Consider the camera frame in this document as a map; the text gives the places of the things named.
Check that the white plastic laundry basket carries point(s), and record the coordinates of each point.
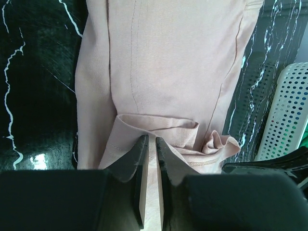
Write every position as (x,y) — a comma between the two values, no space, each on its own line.
(288,116)

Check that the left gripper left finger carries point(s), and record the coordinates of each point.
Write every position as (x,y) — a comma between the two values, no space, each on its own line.
(112,199)

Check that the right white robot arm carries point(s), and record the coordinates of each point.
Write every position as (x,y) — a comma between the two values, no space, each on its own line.
(294,165)

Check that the pink t shirt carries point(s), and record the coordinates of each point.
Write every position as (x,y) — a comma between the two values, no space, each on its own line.
(162,68)

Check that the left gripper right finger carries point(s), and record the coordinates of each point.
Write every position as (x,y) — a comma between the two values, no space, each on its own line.
(228,202)

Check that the green t shirt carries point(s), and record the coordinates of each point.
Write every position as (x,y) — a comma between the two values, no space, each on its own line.
(304,141)

